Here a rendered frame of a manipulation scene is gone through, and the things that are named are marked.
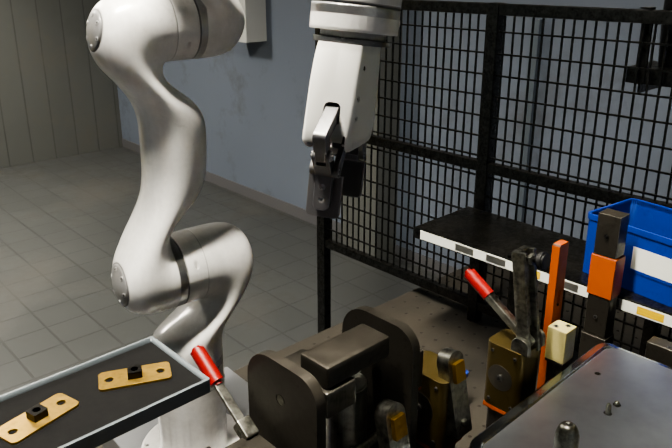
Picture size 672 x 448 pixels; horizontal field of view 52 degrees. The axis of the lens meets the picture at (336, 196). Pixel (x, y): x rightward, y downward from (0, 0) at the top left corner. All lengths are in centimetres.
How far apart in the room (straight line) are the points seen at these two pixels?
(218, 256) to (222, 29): 36
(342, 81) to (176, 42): 43
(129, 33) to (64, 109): 563
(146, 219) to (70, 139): 559
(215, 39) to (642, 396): 85
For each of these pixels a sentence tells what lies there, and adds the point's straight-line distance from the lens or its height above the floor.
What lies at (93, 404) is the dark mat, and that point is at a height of 116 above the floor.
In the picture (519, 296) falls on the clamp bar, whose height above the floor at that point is 114.
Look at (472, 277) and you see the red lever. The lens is 117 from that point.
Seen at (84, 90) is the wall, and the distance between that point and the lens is 663.
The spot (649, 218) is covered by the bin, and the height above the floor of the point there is 113.
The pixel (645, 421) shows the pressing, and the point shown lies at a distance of 114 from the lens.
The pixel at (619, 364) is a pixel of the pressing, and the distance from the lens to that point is 127.
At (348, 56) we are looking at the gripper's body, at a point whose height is 156.
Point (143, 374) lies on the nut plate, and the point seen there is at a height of 116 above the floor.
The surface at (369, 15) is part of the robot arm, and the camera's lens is 62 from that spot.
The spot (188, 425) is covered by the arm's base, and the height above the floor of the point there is 89.
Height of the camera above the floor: 163
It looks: 19 degrees down
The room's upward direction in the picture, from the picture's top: straight up
